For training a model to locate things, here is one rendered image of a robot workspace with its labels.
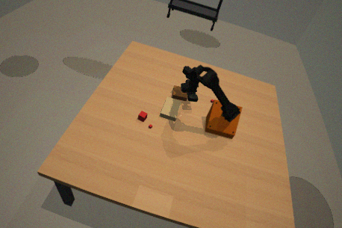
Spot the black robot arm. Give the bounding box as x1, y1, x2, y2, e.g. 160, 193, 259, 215
181, 65, 240, 122

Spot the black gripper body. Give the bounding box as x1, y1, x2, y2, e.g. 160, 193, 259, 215
185, 79, 199, 102

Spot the red cube block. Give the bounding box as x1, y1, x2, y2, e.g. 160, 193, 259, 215
138, 111, 147, 122

